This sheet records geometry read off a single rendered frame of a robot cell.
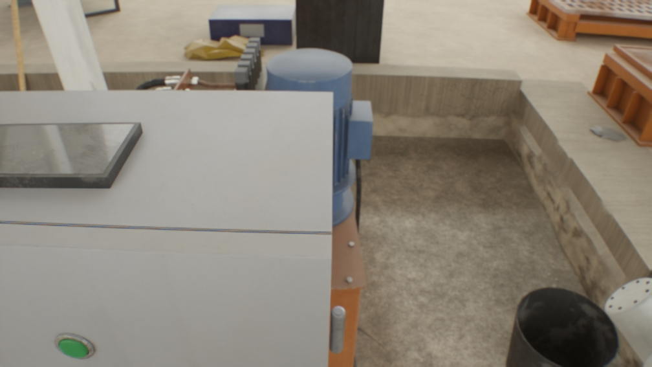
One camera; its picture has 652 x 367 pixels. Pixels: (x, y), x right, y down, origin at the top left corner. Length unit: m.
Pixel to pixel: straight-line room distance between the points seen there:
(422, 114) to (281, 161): 2.51
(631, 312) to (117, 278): 0.50
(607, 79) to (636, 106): 0.35
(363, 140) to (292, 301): 0.88
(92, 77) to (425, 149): 2.12
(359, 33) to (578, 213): 1.55
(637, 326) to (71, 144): 0.58
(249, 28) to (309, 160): 2.93
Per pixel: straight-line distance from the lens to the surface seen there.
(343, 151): 1.18
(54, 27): 0.99
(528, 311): 1.76
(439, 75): 2.77
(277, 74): 1.07
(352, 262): 1.16
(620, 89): 2.92
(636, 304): 0.59
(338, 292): 1.13
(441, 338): 1.82
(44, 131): 0.43
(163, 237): 0.30
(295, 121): 0.40
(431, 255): 2.09
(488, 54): 3.39
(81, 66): 1.00
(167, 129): 0.41
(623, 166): 2.42
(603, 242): 2.11
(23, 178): 0.38
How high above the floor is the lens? 1.44
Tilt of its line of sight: 36 degrees down
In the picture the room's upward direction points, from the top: 1 degrees clockwise
